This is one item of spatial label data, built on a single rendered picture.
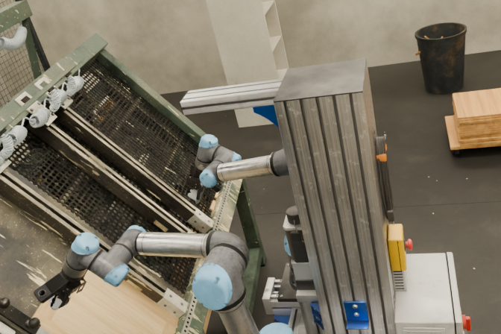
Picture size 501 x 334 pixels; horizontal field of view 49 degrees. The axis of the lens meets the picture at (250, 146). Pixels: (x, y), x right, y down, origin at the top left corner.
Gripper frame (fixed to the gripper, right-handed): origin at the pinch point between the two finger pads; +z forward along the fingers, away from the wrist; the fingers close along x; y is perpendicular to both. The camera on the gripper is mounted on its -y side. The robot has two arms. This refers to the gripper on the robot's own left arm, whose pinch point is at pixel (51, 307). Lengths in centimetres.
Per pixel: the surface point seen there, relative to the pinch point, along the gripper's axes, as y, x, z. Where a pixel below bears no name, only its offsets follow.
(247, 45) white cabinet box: 392, 174, 62
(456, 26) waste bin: 525, 31, -55
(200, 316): 74, -28, 34
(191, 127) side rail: 172, 74, 30
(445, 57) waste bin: 489, 15, -31
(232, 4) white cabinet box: 378, 204, 32
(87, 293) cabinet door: 30.0, 6.5, 23.8
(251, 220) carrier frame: 200, 10, 73
